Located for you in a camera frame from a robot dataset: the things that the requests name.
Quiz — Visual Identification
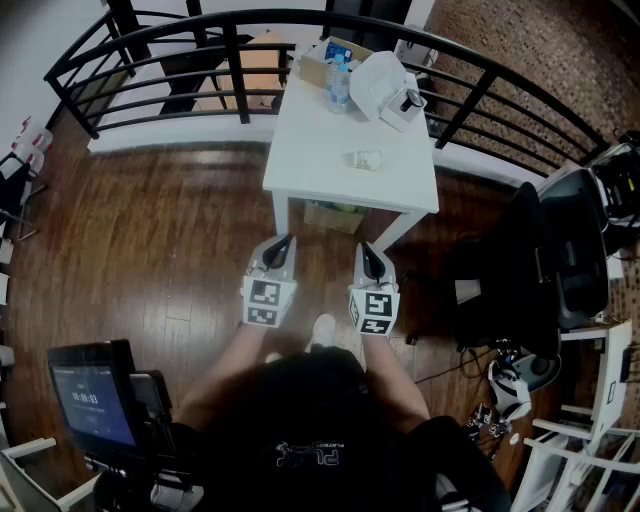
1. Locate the black folding chair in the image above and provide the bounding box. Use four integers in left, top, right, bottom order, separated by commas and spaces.
0, 149, 50, 242

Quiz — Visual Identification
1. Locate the white metal shelf rack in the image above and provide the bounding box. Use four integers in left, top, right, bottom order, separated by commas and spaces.
508, 318, 640, 512
0, 436, 102, 512

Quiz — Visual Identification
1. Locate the white jug red cap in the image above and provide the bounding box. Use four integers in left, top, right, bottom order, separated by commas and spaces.
10, 116, 37, 167
28, 125, 55, 157

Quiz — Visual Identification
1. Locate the black equipment case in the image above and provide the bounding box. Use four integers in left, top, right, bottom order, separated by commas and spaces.
588, 141, 640, 234

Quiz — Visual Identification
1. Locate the white grey handheld device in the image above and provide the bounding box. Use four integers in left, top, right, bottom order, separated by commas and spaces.
486, 358, 533, 424

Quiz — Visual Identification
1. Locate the person's black shirt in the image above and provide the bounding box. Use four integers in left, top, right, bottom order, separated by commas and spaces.
94, 348, 512, 512

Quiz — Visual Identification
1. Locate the black metal railing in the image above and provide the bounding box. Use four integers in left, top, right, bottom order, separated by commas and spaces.
43, 8, 612, 170

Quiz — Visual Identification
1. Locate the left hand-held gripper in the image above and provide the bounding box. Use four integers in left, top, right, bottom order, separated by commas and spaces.
242, 233, 298, 330

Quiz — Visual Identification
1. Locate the person's right forearm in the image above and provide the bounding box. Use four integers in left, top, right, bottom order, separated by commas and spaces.
358, 332, 432, 435

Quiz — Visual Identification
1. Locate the open white box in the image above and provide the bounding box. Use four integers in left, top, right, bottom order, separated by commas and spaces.
348, 50, 430, 134

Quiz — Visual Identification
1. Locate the white table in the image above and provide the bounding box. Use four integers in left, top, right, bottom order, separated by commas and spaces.
262, 63, 442, 252

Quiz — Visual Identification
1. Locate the clear plastic water bottle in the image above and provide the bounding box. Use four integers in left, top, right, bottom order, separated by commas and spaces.
325, 53, 352, 116

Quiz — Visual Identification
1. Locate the black pillar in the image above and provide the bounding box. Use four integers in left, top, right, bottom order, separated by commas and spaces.
106, 0, 152, 77

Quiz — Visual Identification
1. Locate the small cardboard box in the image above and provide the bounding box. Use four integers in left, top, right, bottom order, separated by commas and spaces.
303, 198, 367, 236

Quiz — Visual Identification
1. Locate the black tablet screen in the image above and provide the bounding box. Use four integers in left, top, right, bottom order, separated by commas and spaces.
46, 339, 148, 459

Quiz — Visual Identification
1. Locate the black tablet stand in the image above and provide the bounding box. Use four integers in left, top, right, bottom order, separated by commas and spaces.
85, 368, 206, 512

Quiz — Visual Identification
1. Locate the open cardboard box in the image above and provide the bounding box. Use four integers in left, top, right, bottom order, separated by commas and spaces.
298, 35, 375, 92

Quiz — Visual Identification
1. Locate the person's white shoe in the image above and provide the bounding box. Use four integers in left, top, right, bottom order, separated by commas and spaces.
308, 313, 338, 352

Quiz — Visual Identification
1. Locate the black office chair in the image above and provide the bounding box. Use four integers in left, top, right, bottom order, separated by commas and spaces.
443, 166, 612, 382

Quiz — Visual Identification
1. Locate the blue packet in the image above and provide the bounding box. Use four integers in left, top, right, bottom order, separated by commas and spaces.
324, 41, 355, 63

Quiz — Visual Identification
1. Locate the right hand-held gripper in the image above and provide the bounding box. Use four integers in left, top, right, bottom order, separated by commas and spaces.
347, 241, 402, 338

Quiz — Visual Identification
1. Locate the black floor cable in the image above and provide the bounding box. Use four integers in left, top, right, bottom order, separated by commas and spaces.
413, 344, 502, 387

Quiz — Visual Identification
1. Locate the person's left forearm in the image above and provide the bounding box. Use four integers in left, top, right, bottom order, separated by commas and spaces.
175, 322, 270, 434

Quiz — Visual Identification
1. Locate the small white box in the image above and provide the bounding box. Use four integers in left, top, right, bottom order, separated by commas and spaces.
394, 36, 441, 70

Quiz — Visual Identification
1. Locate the flat brown cardboard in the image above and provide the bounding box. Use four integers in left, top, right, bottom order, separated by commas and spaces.
193, 28, 297, 115

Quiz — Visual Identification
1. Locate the white patterned cup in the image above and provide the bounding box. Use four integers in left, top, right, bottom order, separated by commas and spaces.
347, 149, 383, 173

